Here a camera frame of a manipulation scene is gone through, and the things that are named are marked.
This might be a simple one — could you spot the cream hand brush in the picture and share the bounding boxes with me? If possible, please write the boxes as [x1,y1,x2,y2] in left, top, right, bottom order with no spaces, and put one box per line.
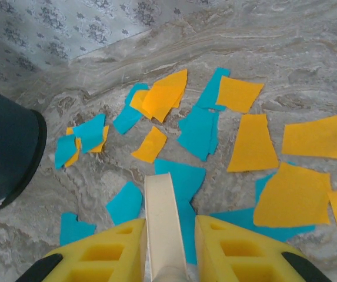
[143,172,190,282]

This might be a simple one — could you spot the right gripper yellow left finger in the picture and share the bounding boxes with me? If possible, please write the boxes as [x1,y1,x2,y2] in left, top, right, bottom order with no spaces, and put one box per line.
[15,219,148,282]

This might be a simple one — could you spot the dark blue waste bin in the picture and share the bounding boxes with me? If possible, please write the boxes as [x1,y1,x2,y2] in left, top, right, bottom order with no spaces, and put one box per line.
[0,83,48,214]

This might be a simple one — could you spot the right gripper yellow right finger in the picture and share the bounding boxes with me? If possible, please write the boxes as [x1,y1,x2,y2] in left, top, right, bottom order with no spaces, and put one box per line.
[194,214,333,282]

